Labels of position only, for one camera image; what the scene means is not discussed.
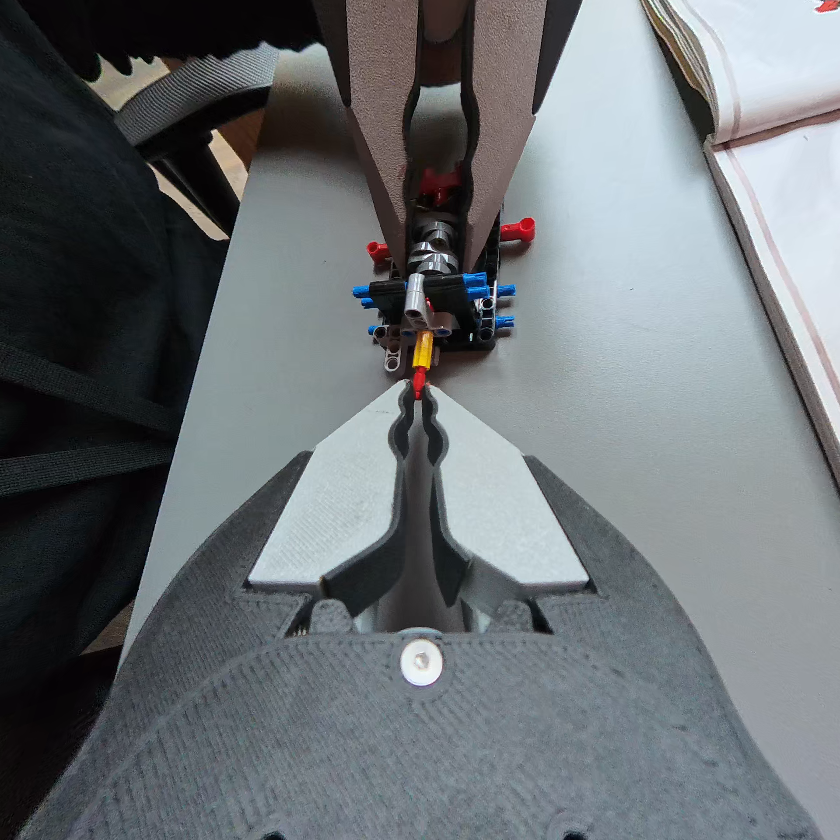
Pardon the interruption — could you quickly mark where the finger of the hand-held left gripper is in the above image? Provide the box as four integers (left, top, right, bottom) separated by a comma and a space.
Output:
458, 0, 585, 271
312, 0, 425, 266

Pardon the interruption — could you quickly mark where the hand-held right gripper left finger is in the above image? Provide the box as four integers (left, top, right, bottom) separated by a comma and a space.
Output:
247, 379, 421, 619

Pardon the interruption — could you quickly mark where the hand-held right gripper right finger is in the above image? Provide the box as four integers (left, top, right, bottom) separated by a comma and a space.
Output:
422, 382, 592, 630

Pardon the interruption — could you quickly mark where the black lego frame assembly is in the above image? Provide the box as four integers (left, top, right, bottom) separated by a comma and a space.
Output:
351, 164, 536, 375

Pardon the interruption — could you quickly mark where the lego instruction booklet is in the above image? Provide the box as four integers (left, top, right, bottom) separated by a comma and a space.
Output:
640, 0, 840, 490

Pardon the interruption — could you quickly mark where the person's left hand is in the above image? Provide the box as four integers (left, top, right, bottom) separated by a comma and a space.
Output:
423, 0, 473, 46

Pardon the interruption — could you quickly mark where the black chair frame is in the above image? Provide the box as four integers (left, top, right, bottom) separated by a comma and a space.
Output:
131, 82, 277, 236

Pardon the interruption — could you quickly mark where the black lanyard strap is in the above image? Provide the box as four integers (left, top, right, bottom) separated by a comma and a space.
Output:
0, 340, 179, 501

